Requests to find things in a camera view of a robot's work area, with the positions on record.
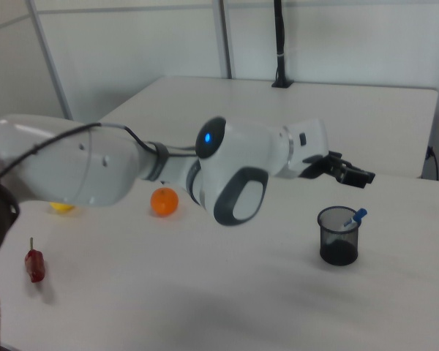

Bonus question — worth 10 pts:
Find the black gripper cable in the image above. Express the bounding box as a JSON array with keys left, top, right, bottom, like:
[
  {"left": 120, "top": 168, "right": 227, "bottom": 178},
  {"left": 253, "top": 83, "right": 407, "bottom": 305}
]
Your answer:
[{"left": 0, "top": 122, "right": 199, "bottom": 184}]

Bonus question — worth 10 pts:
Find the cable with blue plug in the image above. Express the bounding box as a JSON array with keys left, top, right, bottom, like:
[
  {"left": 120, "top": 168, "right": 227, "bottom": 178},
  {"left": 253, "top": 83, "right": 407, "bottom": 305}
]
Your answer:
[{"left": 425, "top": 145, "right": 439, "bottom": 181}]

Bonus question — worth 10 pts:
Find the red chili pepper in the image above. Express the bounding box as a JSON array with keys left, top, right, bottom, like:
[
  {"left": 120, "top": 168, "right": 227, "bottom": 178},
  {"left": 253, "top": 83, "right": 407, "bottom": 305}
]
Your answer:
[{"left": 24, "top": 237, "right": 47, "bottom": 284}]

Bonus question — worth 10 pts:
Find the black pole with base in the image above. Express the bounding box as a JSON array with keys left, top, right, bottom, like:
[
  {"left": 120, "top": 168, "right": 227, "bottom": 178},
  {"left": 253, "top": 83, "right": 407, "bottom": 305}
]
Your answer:
[{"left": 271, "top": 0, "right": 295, "bottom": 90}]

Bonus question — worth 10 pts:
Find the black mesh pen cup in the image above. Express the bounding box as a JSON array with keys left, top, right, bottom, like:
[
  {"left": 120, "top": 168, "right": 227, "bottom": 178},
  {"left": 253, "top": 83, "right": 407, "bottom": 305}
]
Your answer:
[{"left": 317, "top": 205, "right": 364, "bottom": 267}]

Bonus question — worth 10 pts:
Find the orange mandarin fruit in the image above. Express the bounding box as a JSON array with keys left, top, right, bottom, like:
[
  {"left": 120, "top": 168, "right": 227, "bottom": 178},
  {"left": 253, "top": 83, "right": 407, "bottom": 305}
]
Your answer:
[{"left": 150, "top": 186, "right": 180, "bottom": 218}]

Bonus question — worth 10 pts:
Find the grey partition corner post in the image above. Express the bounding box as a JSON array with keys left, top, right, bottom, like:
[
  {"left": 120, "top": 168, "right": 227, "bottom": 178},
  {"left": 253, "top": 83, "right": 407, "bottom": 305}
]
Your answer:
[{"left": 24, "top": 0, "right": 75, "bottom": 121}]

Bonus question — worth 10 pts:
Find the grey partition middle post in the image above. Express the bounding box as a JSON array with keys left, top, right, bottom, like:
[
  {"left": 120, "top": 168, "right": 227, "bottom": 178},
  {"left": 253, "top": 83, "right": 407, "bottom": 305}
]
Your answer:
[{"left": 211, "top": 0, "right": 238, "bottom": 80}]

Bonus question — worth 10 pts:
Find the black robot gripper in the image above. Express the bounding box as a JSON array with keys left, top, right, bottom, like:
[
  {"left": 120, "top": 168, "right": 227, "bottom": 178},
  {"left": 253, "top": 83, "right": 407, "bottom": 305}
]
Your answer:
[{"left": 300, "top": 149, "right": 377, "bottom": 190}]

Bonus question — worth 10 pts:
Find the blue and white marker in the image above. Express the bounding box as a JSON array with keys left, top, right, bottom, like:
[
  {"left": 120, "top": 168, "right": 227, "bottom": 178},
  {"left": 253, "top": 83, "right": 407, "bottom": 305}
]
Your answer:
[{"left": 342, "top": 208, "right": 368, "bottom": 230}]

